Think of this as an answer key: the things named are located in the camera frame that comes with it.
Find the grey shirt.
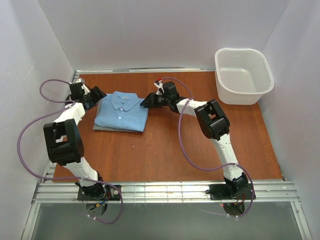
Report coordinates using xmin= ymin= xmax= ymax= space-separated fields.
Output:
xmin=93 ymin=101 xmax=148 ymax=133

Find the light blue long sleeve shirt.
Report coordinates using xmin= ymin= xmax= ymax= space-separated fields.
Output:
xmin=94 ymin=91 xmax=149 ymax=133

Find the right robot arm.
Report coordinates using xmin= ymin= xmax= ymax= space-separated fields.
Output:
xmin=140 ymin=80 xmax=249 ymax=198

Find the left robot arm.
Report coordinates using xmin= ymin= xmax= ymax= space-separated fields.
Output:
xmin=43 ymin=78 xmax=107 ymax=200

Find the white plastic basket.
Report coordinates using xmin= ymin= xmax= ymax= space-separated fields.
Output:
xmin=214 ymin=48 xmax=275 ymax=105

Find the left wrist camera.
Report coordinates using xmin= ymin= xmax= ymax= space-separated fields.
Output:
xmin=73 ymin=77 xmax=91 ymax=95

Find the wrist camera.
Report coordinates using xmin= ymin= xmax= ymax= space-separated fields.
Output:
xmin=73 ymin=77 xmax=91 ymax=95
xmin=153 ymin=78 xmax=164 ymax=96

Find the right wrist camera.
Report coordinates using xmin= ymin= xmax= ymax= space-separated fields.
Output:
xmin=153 ymin=78 xmax=164 ymax=96

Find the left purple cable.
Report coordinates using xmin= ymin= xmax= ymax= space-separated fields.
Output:
xmin=16 ymin=79 xmax=125 ymax=225

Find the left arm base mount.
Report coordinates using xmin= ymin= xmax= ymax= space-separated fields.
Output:
xmin=76 ymin=185 xmax=122 ymax=202

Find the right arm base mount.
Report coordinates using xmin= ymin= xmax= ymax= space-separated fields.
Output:
xmin=205 ymin=183 xmax=256 ymax=200

